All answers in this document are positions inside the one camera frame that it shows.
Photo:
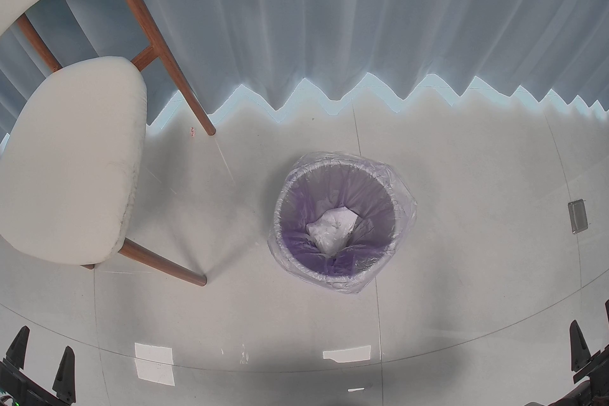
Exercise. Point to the white trash bin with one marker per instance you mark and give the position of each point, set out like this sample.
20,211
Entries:
291,204

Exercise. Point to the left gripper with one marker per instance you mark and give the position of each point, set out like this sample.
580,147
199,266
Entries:
19,387

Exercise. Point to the white paper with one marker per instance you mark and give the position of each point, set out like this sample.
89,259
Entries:
333,228

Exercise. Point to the pale blue curtain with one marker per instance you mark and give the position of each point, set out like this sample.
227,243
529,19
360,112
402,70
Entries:
380,14

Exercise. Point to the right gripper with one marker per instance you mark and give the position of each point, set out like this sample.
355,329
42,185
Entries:
594,366

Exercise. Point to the purple plastic bag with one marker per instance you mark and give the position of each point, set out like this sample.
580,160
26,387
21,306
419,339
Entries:
404,214

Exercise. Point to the cream chair with wooden legs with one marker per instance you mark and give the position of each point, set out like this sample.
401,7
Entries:
71,156

